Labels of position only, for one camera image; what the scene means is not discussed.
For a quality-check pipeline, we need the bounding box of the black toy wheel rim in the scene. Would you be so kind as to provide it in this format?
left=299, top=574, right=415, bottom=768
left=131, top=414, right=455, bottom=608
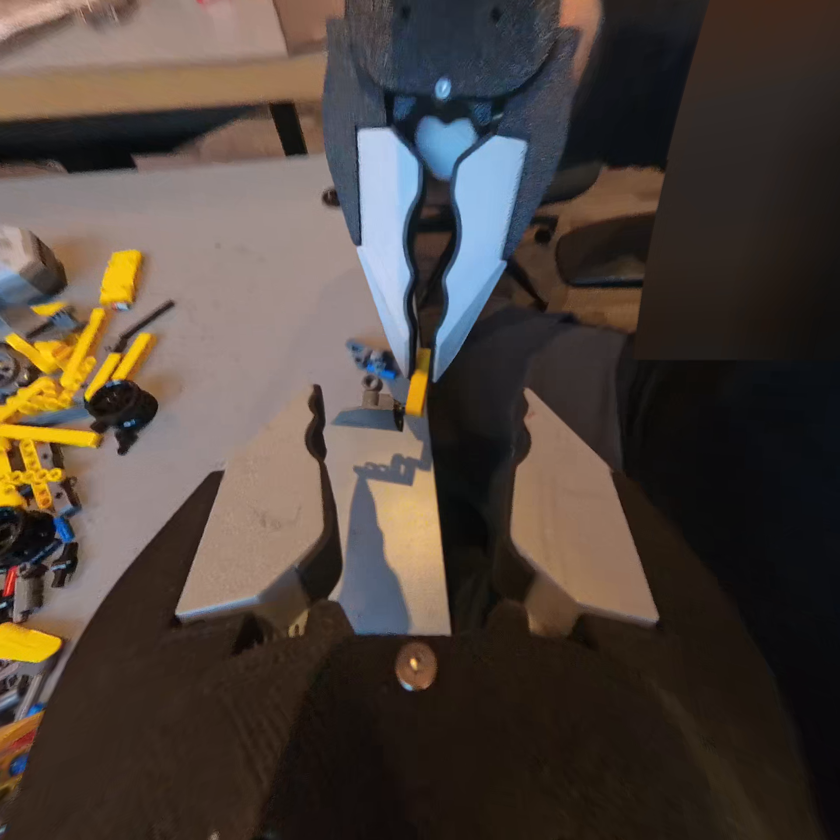
left=0, top=508, right=58, bottom=567

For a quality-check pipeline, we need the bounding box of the black toy axle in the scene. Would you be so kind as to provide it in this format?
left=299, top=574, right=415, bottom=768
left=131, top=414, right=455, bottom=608
left=112, top=300, right=177, bottom=353

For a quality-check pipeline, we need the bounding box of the grey workbench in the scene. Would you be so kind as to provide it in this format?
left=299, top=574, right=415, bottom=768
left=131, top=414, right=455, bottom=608
left=0, top=0, right=329, bottom=158

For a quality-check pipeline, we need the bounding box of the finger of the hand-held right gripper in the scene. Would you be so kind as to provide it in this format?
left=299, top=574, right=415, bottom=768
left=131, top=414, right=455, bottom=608
left=432, top=134, right=529, bottom=383
left=356, top=126, right=425, bottom=382

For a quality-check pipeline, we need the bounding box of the black chair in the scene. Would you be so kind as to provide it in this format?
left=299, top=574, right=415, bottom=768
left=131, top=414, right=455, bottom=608
left=505, top=164, right=664, bottom=309

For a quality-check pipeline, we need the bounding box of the printed paper sheet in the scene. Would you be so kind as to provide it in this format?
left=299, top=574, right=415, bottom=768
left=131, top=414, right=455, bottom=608
left=0, top=0, right=142, bottom=43

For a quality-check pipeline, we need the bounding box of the grey toy hub block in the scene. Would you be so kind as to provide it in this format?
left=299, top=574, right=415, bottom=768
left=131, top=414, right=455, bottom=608
left=0, top=226, right=68, bottom=309

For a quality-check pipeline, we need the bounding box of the grey desk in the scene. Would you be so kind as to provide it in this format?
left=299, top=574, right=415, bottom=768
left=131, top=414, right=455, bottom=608
left=0, top=154, right=454, bottom=723

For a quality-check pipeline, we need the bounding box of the short yellow toy beam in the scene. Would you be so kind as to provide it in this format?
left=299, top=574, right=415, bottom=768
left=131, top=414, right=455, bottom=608
left=405, top=348, right=433, bottom=417

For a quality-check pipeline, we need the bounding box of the grey toy plate with blue pins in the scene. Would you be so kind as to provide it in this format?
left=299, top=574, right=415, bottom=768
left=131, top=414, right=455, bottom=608
left=346, top=340, right=399, bottom=380

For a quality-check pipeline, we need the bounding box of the black spoked toy wheel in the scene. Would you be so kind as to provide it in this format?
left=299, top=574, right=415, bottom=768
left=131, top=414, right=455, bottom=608
left=85, top=379, right=160, bottom=434

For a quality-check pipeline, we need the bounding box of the small grey toy connector piece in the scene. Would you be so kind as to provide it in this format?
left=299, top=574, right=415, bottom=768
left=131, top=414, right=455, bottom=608
left=331, top=375, right=406, bottom=434

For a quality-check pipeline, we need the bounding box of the yellow curved toy panel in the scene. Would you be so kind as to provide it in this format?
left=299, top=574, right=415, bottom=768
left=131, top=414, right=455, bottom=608
left=0, top=622, right=64, bottom=664

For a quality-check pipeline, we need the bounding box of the pile of yellow toy beams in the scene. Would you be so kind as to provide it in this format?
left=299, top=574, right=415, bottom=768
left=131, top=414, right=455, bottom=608
left=0, top=302, right=158, bottom=513

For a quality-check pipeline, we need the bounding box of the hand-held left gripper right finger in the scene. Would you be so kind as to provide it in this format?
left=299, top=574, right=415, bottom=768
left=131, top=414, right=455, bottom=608
left=505, top=387, right=660, bottom=637

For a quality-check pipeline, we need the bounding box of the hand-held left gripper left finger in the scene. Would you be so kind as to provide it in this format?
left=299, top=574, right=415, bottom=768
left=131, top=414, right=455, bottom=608
left=174, top=384, right=345, bottom=624

